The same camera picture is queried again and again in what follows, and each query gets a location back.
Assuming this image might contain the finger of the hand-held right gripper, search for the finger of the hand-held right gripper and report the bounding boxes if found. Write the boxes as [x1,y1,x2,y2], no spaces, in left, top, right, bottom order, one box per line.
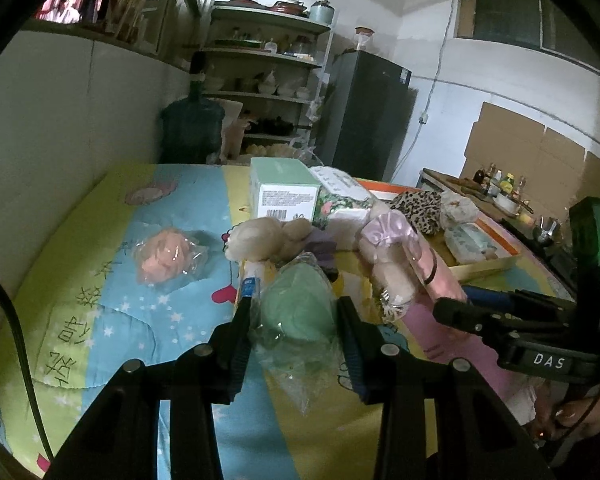
[462,286,577,314]
[432,297,556,346]

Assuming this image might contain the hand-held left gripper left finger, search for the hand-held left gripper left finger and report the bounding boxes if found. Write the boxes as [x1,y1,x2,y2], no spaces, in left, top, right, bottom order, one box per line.
[52,295,255,480]

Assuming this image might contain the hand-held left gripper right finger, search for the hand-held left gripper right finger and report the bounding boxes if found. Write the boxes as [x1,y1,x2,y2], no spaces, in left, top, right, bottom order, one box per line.
[336,296,556,480]

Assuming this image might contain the cardboard box tray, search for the cardboard box tray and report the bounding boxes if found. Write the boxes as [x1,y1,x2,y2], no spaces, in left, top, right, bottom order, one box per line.
[352,177,523,281]

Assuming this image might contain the green printed tissue pack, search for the green printed tissue pack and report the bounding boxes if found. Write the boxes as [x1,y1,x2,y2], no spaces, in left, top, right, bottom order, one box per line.
[445,225,501,263]

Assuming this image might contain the green bath pouf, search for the green bath pouf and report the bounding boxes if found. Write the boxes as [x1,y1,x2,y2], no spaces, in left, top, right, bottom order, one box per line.
[250,255,346,416]

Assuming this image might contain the white floral shower cap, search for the white floral shower cap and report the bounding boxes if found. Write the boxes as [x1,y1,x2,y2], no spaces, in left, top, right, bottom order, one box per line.
[440,190,478,228]

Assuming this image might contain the beige plush rabbit purple dress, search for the beige plush rabbit purple dress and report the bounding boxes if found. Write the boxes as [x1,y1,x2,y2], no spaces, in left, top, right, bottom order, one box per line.
[225,217,338,268]

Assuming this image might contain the leopard print scrunchie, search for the leopard print scrunchie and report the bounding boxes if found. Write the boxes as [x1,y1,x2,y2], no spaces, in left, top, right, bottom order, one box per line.
[390,190,446,236]

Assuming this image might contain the pink plush rabbit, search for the pink plush rabbit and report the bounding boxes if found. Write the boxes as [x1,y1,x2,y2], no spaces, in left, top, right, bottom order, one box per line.
[357,210,468,323]

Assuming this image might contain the person's right hand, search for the person's right hand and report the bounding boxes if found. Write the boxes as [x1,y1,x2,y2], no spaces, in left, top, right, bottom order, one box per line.
[527,382,600,461]

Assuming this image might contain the metal kettle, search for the metal kettle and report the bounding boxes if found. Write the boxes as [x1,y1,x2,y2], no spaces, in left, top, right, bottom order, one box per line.
[532,215,561,242]

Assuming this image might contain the white bowl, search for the white bowl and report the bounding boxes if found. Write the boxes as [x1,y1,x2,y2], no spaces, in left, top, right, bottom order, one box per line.
[492,192,521,213]

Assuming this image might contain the row of condiment bottles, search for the row of condiment bottles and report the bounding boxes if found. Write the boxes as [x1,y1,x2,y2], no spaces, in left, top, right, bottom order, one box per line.
[472,162,528,201]

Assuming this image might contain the pink sponge in plastic bag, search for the pink sponge in plastic bag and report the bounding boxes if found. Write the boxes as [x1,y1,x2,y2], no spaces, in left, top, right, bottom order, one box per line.
[135,227,216,291]

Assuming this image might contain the kitchen counter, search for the kitchen counter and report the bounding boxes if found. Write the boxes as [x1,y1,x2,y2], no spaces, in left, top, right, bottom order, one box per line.
[420,167,576,261]

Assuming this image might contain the floral wrapped tissue pack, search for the floral wrapped tissue pack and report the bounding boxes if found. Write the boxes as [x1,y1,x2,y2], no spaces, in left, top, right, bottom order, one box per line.
[310,165,376,231]

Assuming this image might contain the light green carton box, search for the light green carton box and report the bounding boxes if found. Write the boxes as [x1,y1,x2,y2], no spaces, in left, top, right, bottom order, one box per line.
[250,156,323,223]

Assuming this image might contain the clear plastic bag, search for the clear plastic bag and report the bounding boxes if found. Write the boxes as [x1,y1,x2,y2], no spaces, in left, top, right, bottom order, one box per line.
[290,145,321,166]

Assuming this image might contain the white sack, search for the white sack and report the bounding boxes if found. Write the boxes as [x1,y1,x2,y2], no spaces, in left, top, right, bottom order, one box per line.
[222,100,243,156]

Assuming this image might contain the black frying pan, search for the black frying pan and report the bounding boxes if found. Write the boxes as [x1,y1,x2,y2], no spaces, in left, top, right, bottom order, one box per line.
[252,116,311,133]

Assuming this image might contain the large blue water jug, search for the large blue water jug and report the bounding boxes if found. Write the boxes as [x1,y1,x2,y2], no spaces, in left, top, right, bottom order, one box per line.
[159,92,226,165]

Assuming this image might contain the dark grey refrigerator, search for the dark grey refrigerator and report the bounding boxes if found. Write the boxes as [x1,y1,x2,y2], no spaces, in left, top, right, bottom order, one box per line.
[317,50,413,181]

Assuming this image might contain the row of white bowls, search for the row of white bowls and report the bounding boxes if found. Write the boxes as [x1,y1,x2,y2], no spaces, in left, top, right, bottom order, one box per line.
[207,72,313,101]

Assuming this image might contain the black water jug pump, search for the black water jug pump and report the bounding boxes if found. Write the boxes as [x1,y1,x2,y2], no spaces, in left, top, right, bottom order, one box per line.
[189,51,207,96]

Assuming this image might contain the white metal shelf rack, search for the white metal shelf rack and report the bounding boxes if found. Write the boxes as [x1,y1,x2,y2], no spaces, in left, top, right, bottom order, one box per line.
[200,2,333,161]

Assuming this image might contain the light blue enamel pot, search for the light blue enamel pot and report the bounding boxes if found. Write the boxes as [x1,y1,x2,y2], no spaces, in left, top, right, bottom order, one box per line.
[309,0,337,23]

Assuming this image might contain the glass sliding window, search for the glass sliding window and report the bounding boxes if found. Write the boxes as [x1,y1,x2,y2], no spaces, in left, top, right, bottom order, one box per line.
[80,0,216,61]

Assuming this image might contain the phone with lit screen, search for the phone with lit screen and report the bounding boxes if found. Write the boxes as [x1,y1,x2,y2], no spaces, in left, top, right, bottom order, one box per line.
[35,0,112,26]

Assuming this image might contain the cardboard sheets on wall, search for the cardboard sheets on wall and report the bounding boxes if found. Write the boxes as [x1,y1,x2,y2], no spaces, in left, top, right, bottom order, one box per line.
[462,101,600,201]

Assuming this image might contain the black cable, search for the black cable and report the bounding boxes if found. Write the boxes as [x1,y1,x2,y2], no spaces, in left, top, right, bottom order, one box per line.
[0,260,56,461]

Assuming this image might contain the white wall cable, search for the white wall cable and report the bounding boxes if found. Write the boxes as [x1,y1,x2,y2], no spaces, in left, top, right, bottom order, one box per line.
[395,0,461,181]

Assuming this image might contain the dark high wall window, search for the dark high wall window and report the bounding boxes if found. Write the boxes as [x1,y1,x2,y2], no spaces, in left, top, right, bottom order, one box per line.
[455,0,600,78]

